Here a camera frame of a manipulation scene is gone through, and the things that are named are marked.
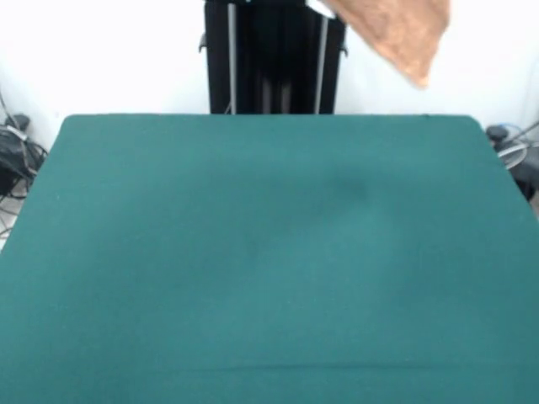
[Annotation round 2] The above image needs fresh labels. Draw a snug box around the tan terry towel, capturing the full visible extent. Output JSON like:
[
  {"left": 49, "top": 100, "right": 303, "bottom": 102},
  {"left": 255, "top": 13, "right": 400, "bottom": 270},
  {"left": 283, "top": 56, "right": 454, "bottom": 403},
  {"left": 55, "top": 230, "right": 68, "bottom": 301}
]
[{"left": 309, "top": 0, "right": 452, "bottom": 90}]

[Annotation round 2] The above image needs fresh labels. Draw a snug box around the dark green table cloth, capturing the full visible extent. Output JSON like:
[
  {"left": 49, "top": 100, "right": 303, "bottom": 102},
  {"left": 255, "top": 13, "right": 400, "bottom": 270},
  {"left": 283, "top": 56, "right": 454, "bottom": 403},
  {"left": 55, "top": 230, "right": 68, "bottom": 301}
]
[{"left": 0, "top": 113, "right": 539, "bottom": 404}]

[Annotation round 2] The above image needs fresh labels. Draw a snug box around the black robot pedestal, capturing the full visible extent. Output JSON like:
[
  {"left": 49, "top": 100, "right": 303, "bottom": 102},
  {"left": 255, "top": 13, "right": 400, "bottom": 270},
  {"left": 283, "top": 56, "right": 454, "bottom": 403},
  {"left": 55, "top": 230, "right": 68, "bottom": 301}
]
[{"left": 197, "top": 0, "right": 350, "bottom": 115}]

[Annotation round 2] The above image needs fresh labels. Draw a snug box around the black cable bundle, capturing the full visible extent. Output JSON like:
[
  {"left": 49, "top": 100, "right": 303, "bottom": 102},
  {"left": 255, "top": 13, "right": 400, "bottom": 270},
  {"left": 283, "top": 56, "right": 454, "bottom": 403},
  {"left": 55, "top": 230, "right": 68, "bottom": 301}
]
[{"left": 0, "top": 113, "right": 50, "bottom": 203}]

